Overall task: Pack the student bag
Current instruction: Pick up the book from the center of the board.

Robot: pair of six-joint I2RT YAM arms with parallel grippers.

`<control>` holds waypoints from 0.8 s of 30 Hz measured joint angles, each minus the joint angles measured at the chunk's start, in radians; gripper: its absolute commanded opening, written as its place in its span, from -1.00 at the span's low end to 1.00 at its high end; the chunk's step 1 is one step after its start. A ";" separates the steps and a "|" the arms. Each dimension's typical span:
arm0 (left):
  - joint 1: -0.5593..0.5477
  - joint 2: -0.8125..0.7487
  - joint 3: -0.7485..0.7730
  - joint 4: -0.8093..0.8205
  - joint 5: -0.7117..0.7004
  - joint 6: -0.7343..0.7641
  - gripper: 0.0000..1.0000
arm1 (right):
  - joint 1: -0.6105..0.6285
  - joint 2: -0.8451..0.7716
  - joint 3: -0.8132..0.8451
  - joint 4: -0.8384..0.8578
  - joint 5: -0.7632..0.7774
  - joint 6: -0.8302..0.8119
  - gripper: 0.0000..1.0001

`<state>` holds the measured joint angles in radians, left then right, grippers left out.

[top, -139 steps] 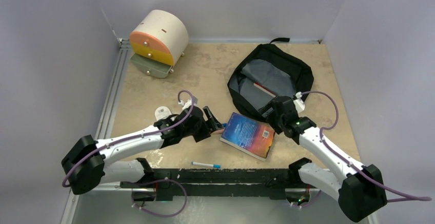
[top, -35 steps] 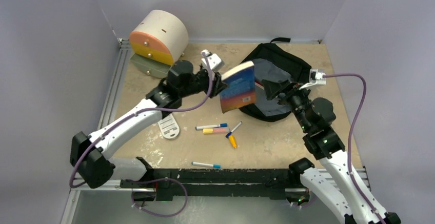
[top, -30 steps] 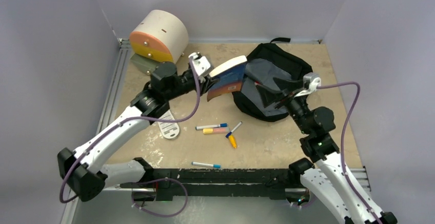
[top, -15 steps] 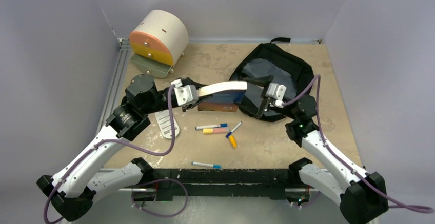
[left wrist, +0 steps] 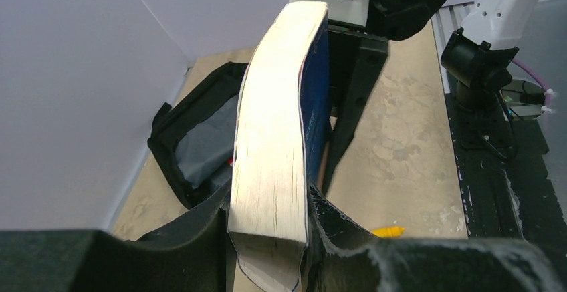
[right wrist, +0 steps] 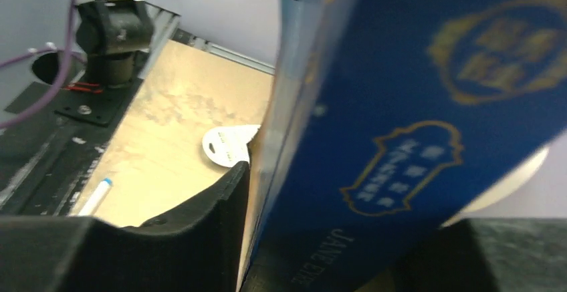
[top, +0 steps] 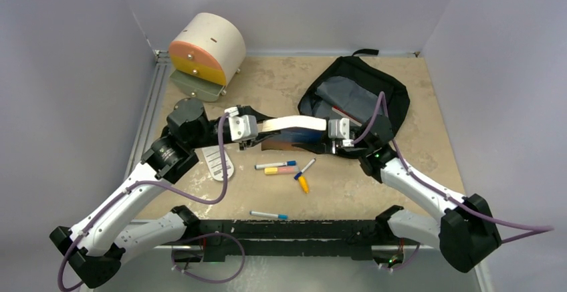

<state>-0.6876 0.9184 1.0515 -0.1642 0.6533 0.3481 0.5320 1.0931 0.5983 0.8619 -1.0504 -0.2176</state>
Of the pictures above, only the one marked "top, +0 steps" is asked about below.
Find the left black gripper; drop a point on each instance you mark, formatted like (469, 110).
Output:
(259, 115)

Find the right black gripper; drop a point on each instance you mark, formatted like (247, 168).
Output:
(337, 149)

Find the black student backpack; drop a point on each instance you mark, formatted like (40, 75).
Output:
(354, 86)

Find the blue orange book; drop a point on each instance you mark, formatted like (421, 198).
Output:
(292, 130)

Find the red colourful booklet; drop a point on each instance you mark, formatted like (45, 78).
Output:
(343, 114)

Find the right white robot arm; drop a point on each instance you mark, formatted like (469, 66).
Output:
(456, 225)

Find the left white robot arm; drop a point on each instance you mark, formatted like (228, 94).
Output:
(96, 247)

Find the white oval label card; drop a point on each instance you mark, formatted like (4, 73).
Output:
(213, 160)

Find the cream round drawer cabinet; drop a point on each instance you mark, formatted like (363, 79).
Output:
(206, 55)

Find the white marker blue cap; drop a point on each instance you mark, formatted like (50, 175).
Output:
(275, 164)

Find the yellow pink highlighter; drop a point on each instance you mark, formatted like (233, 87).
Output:
(281, 170)

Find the upright white marker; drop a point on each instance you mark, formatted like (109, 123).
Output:
(307, 166)

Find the white marker lying lower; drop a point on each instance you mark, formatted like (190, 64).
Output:
(268, 215)

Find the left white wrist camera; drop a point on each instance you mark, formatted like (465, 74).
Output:
(240, 126)

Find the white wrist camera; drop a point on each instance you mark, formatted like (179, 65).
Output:
(240, 126)
(339, 133)

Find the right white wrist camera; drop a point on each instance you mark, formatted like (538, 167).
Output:
(339, 133)

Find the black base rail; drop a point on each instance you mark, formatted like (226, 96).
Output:
(359, 240)

